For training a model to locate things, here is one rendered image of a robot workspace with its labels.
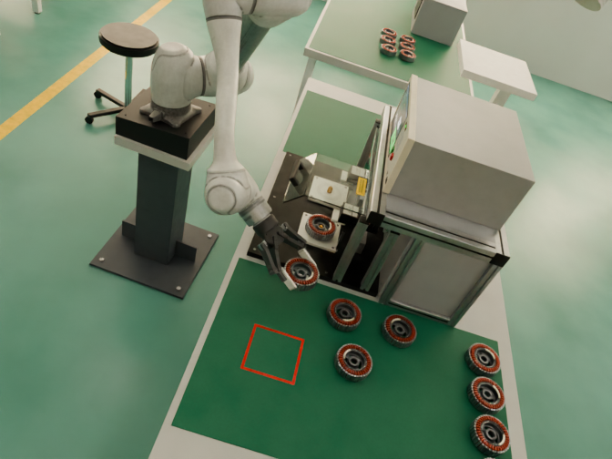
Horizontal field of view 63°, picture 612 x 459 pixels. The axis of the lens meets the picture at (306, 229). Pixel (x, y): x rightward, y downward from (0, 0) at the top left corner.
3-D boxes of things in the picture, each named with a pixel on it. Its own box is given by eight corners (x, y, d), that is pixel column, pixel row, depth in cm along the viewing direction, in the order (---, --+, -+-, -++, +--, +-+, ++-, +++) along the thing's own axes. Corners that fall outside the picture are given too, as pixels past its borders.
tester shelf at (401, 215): (365, 221, 151) (371, 210, 147) (381, 114, 201) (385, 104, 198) (503, 267, 152) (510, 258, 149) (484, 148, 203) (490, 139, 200)
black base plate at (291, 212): (246, 255, 172) (247, 250, 171) (285, 155, 220) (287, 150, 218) (375, 297, 174) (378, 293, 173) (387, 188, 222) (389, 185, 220)
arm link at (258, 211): (233, 217, 152) (244, 232, 152) (249, 206, 145) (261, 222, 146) (250, 203, 158) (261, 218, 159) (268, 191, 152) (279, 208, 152)
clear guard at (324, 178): (281, 203, 157) (286, 188, 153) (297, 160, 174) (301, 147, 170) (381, 236, 158) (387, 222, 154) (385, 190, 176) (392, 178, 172)
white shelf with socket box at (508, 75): (421, 152, 252) (464, 69, 221) (422, 117, 279) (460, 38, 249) (486, 174, 253) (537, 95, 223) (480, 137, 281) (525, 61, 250)
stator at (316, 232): (302, 237, 181) (305, 229, 178) (306, 217, 189) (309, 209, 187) (332, 245, 182) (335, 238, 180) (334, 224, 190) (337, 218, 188)
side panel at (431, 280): (378, 302, 173) (416, 239, 151) (379, 296, 175) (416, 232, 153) (453, 327, 174) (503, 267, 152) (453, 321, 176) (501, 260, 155)
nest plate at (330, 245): (295, 239, 181) (296, 238, 180) (302, 214, 192) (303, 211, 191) (334, 253, 181) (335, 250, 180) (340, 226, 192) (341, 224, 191)
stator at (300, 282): (274, 278, 154) (277, 270, 151) (294, 258, 162) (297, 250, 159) (304, 298, 151) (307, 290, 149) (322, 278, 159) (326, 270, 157)
